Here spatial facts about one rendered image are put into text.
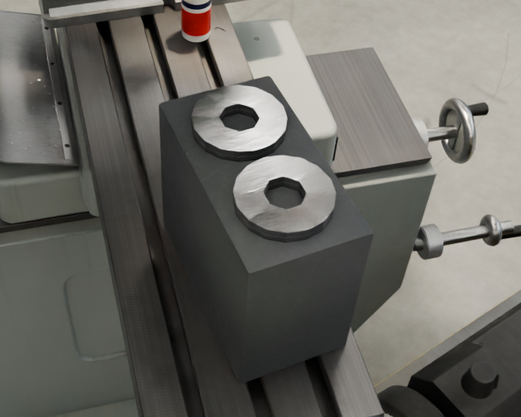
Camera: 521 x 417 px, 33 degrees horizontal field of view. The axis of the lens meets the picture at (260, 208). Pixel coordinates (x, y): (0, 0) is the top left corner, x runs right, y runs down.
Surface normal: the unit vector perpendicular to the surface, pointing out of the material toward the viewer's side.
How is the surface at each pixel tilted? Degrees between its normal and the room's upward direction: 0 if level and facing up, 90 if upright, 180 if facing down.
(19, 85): 16
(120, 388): 90
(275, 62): 0
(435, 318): 0
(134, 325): 0
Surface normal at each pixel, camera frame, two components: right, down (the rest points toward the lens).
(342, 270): 0.41, 0.71
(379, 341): 0.06, -0.64
